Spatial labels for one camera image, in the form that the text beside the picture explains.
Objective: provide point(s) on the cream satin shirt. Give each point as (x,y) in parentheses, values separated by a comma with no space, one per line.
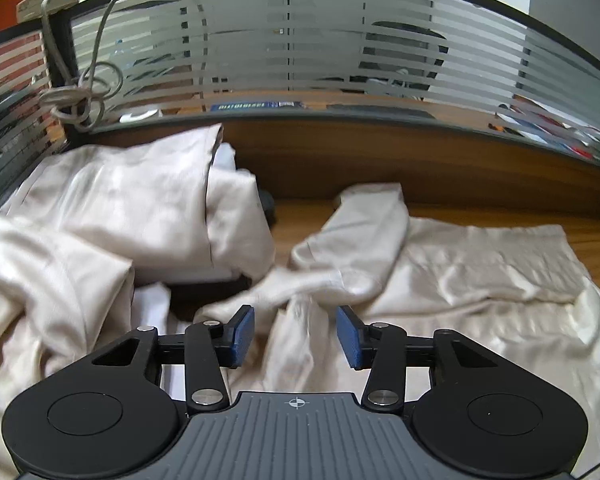
(480,285)

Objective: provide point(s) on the long striped glass partition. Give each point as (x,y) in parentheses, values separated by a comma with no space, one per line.
(280,35)

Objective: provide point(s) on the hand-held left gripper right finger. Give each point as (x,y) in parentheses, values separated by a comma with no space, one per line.
(347,335)

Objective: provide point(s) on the short striped glass partition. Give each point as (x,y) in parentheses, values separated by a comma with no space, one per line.
(10,110)

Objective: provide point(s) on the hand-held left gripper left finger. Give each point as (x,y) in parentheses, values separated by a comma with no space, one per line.
(244,335)

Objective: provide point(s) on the black office chair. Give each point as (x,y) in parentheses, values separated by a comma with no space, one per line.
(405,60)

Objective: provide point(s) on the dark partition post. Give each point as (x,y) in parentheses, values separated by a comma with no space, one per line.
(67,35)

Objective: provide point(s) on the stack of papers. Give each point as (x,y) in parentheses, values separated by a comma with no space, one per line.
(545,120)

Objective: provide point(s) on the beige power strip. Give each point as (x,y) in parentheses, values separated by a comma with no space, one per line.
(45,2)

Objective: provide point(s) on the cream garment with dark piping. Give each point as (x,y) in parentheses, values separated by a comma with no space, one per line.
(105,200)

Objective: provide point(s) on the blue flat box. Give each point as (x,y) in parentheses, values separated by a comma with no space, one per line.
(260,106)

